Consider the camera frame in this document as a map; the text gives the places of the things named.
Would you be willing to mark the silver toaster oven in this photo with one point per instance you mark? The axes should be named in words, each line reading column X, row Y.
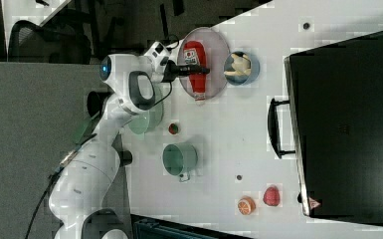
column 335, row 98

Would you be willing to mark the orange slice toy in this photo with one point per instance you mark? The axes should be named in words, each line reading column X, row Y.
column 246, row 205

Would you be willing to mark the purple round plate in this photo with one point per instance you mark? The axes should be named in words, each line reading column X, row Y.
column 217, row 51

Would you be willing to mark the black office chair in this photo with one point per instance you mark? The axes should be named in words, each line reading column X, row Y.
column 60, row 41

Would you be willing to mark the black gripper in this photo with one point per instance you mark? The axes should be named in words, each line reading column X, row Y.
column 173, row 71

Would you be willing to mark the red ketchup bottle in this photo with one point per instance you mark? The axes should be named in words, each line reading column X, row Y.
column 194, row 54

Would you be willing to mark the small red tomato toy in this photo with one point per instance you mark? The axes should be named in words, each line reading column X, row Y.
column 173, row 128

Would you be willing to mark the green perforated colander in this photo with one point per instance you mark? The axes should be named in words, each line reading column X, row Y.
column 147, row 121

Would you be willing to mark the small black cup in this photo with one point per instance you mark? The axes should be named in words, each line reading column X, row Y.
column 125, row 158

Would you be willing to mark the green slotted spatula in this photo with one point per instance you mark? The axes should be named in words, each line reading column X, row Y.
column 85, row 129

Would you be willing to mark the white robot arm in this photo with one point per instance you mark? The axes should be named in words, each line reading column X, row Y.
column 86, row 173

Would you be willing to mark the red strawberry toy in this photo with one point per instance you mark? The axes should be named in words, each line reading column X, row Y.
column 272, row 196

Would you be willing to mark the peeled banana toy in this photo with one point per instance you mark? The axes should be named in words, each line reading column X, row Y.
column 241, row 66

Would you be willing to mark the blue bowl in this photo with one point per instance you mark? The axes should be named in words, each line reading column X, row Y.
column 242, row 80

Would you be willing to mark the green mug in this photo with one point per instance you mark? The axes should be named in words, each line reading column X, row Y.
column 179, row 159

